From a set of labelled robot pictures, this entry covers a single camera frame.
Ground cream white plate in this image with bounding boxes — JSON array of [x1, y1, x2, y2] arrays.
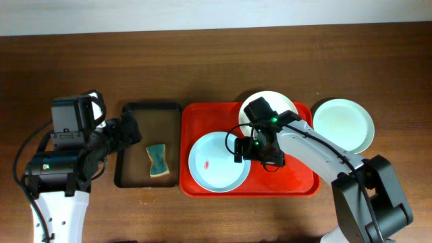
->
[[238, 91, 300, 138]]

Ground red plastic tray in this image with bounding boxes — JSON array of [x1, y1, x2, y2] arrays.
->
[[180, 102, 320, 198]]

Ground black plastic tray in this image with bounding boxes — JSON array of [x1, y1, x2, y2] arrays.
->
[[114, 102, 182, 188]]

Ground mint green plate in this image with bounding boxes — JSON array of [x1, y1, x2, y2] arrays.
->
[[313, 99, 375, 154]]

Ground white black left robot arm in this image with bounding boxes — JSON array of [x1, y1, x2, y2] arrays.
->
[[21, 90, 141, 242]]

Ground light blue plate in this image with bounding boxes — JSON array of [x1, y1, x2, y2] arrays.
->
[[188, 132, 251, 193]]

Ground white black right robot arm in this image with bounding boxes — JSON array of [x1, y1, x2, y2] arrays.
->
[[232, 97, 414, 243]]

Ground green yellow sponge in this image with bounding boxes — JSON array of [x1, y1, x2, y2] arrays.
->
[[146, 144, 169, 178]]

